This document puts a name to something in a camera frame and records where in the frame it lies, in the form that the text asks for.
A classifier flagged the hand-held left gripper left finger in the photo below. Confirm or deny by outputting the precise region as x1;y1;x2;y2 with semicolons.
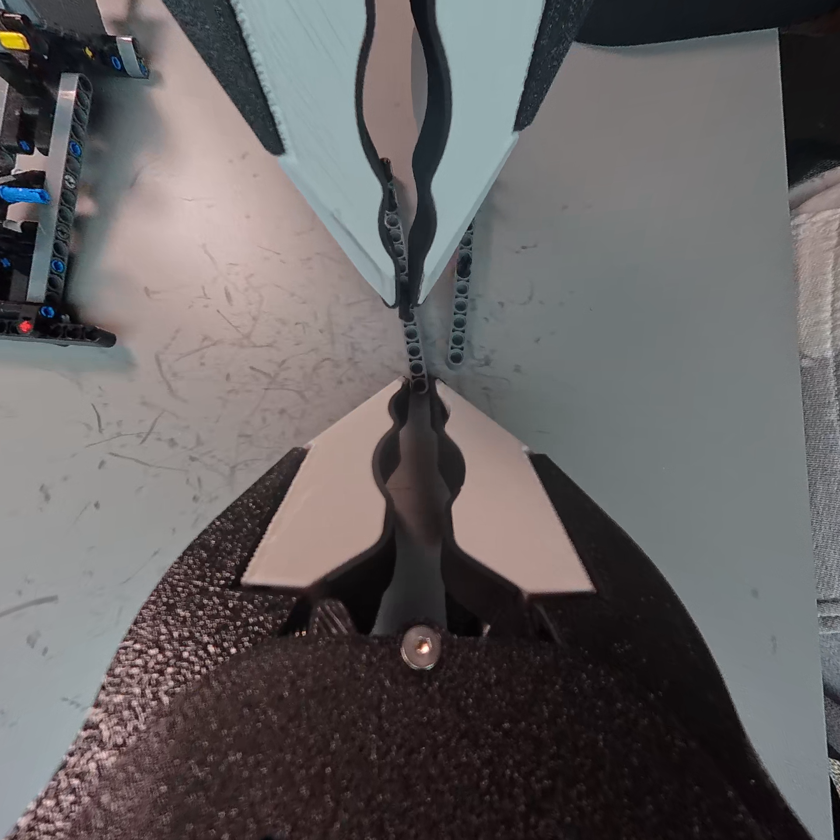
241;376;409;631

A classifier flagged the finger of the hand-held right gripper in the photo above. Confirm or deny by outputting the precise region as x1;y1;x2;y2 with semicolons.
408;0;547;308
230;0;403;309

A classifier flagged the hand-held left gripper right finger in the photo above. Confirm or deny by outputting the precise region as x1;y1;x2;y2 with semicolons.
430;378;597;632

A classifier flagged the toy truck chassis assembly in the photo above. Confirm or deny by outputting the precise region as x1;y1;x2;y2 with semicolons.
0;0;152;349

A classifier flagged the long grey perforated beam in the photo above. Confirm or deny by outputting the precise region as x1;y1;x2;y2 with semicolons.
379;157;433;395

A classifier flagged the long grey beam with pins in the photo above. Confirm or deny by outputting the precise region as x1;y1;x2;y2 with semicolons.
446;220;476;367

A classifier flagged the person's grey hoodie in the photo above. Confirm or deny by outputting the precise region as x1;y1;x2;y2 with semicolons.
787;177;840;782

